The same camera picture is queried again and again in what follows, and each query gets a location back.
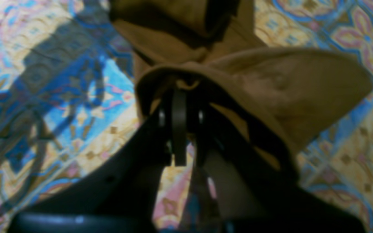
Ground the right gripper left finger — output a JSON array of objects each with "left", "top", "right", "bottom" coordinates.
[{"left": 8, "top": 89, "right": 187, "bottom": 233}]

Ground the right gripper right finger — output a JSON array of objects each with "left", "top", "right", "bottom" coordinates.
[{"left": 193, "top": 102, "right": 366, "bottom": 233}]

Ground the brown t-shirt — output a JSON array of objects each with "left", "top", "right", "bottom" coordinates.
[{"left": 109, "top": 0, "right": 373, "bottom": 170}]

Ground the patterned tablecloth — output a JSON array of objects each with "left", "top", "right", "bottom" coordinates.
[{"left": 0, "top": 0, "right": 373, "bottom": 233}]

